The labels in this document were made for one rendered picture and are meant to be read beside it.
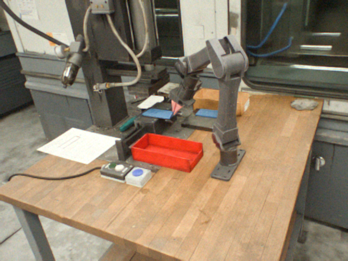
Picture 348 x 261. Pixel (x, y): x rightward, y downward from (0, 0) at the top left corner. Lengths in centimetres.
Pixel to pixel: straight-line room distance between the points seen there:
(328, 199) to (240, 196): 110
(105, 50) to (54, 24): 136
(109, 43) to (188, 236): 82
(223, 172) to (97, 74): 71
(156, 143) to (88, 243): 114
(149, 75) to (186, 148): 33
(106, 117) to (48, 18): 137
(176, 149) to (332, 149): 93
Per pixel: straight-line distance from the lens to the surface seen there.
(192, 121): 146
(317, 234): 226
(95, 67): 146
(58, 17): 265
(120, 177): 115
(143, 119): 138
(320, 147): 191
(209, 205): 102
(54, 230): 248
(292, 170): 118
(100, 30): 137
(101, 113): 155
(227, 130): 110
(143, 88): 128
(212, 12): 186
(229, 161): 115
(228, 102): 104
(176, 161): 115
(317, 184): 205
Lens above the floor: 159
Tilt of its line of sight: 28 degrees down
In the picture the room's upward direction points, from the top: 6 degrees counter-clockwise
